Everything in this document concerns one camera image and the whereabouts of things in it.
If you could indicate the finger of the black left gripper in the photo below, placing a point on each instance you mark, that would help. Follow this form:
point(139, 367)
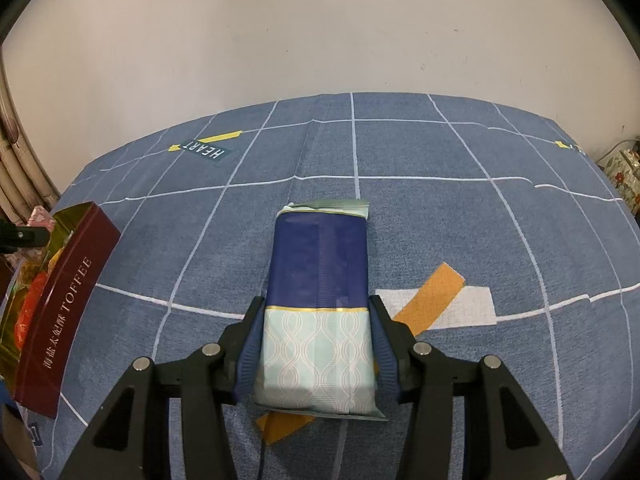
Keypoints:
point(14, 238)

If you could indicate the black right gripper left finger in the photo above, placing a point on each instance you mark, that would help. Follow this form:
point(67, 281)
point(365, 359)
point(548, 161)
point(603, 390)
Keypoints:
point(128, 437)

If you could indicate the pink candy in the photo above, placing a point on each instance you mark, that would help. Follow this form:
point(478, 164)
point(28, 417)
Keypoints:
point(41, 218)

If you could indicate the navy and mint snack pack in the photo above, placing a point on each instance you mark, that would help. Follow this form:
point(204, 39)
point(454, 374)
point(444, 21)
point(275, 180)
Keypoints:
point(317, 352)

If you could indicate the beige patterned curtain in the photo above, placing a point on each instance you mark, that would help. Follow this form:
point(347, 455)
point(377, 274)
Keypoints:
point(24, 183)

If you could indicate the gold toffee tin box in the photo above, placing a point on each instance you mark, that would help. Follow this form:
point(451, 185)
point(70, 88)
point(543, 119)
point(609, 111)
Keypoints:
point(43, 297)

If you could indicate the blue grid tablecloth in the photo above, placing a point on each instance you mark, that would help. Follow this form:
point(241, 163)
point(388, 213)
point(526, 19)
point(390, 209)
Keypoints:
point(339, 197)

